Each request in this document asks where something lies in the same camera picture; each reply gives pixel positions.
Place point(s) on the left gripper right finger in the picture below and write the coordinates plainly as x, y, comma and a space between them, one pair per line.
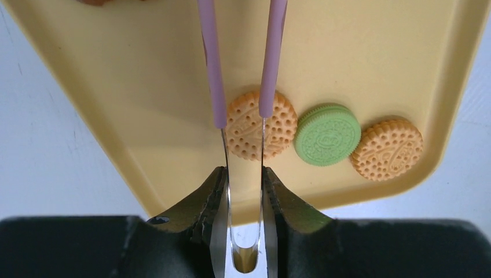
298, 237

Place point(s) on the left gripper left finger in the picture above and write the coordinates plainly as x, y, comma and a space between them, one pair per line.
193, 236

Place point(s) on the pink handled metal tongs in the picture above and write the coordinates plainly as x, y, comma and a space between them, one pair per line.
245, 259

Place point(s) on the green sandwich cookie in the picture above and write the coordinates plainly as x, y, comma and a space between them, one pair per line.
326, 134

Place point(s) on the orange sandwich cookie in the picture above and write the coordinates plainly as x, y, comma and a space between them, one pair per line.
387, 149
244, 129

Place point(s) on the yellow serving tray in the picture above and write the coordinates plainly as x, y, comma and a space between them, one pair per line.
136, 73

